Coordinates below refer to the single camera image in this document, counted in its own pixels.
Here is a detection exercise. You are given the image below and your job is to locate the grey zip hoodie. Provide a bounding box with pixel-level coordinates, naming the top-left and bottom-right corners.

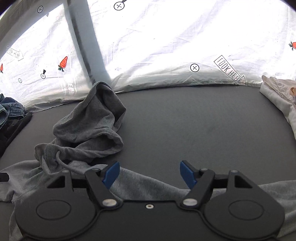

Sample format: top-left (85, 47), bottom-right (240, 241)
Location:
top-left (1, 83), bottom-right (295, 240)

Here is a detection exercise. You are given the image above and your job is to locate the black garment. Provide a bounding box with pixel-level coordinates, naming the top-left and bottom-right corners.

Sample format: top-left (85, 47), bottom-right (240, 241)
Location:
top-left (0, 113), bottom-right (33, 157)

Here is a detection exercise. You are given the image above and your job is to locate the blue denim garment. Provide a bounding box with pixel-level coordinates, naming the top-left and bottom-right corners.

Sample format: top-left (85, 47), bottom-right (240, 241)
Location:
top-left (1, 93), bottom-right (26, 129)

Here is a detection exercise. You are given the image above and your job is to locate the cream white folded garment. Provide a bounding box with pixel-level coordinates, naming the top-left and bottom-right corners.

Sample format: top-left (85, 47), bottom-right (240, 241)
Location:
top-left (260, 75), bottom-right (295, 137)

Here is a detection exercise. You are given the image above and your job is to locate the white printed carrot curtain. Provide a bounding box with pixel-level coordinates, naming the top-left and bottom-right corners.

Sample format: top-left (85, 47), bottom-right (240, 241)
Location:
top-left (1, 1), bottom-right (295, 108)

